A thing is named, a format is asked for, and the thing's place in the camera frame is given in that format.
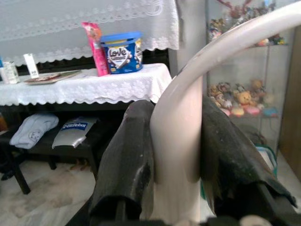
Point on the pink round plush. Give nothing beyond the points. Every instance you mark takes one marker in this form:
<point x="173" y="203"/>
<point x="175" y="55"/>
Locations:
<point x="250" y="110"/>

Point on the glass display cabinet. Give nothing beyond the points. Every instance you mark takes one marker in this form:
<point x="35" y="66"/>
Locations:
<point x="235" y="68"/>

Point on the white printed carton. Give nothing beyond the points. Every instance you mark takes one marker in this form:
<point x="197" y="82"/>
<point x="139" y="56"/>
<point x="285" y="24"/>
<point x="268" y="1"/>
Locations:
<point x="9" y="73"/>

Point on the brown wooden cabinet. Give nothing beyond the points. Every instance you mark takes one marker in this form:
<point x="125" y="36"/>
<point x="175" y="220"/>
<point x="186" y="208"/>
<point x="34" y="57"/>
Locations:
<point x="291" y="106"/>

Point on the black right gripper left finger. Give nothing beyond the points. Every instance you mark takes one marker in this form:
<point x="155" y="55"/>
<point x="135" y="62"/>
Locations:
<point x="127" y="153"/>

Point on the red and white toy figure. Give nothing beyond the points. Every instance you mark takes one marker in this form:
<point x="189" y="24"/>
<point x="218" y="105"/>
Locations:
<point x="235" y="11"/>

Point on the white lace tablecloth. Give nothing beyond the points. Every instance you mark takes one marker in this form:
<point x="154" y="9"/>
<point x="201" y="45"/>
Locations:
<point x="94" y="87"/>

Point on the black upright piano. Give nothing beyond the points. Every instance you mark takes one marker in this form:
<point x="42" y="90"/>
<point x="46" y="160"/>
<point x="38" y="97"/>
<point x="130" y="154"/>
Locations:
<point x="70" y="108"/>

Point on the yellow bear plush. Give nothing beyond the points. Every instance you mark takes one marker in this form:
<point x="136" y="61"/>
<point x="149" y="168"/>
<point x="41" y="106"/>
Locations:
<point x="245" y="99"/>

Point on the silver pack with blue label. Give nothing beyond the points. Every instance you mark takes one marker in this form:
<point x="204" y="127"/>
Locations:
<point x="73" y="134"/>

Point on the white scalloped lace runner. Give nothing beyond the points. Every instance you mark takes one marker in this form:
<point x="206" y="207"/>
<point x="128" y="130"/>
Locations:
<point x="70" y="23"/>

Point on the blue Love snack tub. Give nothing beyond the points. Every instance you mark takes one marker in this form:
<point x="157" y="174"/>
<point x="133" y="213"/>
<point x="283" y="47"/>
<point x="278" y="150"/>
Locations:
<point x="122" y="58"/>

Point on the pink snack package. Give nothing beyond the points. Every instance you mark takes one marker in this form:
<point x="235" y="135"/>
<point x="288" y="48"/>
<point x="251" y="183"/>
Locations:
<point x="98" y="54"/>

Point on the black piano bench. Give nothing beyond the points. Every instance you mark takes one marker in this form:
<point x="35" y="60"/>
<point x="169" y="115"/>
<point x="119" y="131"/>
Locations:
<point x="35" y="154"/>

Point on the white folded cloth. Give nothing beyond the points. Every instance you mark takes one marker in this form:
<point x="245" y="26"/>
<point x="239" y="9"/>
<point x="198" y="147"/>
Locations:
<point x="33" y="131"/>

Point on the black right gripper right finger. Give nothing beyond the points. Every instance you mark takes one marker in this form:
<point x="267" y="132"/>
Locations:
<point x="225" y="153"/>

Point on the tall slim white box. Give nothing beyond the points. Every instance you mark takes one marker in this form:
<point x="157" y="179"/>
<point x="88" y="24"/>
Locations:
<point x="31" y="66"/>

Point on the white bag with blue trim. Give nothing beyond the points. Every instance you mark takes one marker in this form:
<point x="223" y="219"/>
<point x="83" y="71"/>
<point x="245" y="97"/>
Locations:
<point x="265" y="156"/>

